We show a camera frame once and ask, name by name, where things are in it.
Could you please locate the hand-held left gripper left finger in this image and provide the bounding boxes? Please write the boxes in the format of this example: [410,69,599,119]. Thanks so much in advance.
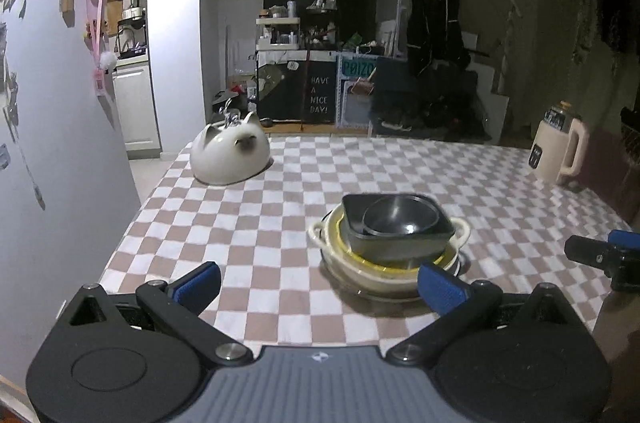
[62,261,253,364]

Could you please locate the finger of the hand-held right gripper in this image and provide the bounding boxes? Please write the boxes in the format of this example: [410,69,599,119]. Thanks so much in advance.
[564,235,640,293]
[608,229,640,251]

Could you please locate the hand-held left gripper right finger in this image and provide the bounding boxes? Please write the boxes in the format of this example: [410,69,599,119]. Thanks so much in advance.
[386,262,582,363]

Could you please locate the deep square steel container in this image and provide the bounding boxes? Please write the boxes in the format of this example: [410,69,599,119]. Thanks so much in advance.
[341,192,457,260]

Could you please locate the round steel bowl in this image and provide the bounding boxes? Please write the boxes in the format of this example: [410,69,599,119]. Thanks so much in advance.
[362,196,441,236]

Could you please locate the cream two-handled bowl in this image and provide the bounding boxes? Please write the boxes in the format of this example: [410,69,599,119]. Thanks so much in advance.
[307,208,471,296]

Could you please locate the floral yellow-rimmed plate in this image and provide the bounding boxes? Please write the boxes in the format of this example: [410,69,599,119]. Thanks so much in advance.
[322,215,458,276]

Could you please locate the checkered tablecloth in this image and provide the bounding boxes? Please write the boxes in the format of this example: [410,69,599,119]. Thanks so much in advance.
[97,134,640,423]

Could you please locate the beige electric kettle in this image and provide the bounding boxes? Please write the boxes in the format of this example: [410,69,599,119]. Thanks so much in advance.
[528,102,591,186]

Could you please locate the white cat-shaped ceramic pot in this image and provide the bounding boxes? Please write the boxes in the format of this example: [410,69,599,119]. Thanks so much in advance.
[189,110,273,186]

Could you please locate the white kitchen cabinets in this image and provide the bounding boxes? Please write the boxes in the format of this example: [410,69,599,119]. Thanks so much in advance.
[111,63,163,154]

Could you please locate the dark clothes pile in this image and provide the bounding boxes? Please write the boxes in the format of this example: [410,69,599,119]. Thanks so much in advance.
[370,58,493,141]

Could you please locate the white refrigerator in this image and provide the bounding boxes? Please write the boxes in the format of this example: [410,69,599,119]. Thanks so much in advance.
[0,0,143,404]

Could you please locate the dark printed bag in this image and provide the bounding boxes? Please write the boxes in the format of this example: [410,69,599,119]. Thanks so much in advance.
[256,63,301,119]

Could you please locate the black lettered signboard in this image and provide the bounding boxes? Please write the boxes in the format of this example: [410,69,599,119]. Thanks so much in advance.
[302,62,335,124]

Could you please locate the teal sign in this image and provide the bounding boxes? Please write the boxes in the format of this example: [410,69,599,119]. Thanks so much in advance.
[339,54,377,80]

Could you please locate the black dish rack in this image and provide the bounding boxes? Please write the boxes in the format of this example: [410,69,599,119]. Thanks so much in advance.
[116,18,149,59]

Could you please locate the dark hanging garments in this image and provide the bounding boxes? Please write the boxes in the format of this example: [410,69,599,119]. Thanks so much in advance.
[407,0,471,74]

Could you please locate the white shelf unit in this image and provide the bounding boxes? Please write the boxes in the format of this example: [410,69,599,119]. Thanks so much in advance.
[256,17,301,50]

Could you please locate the pink strap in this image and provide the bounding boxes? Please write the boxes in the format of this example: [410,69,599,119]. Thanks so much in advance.
[84,0,117,96]

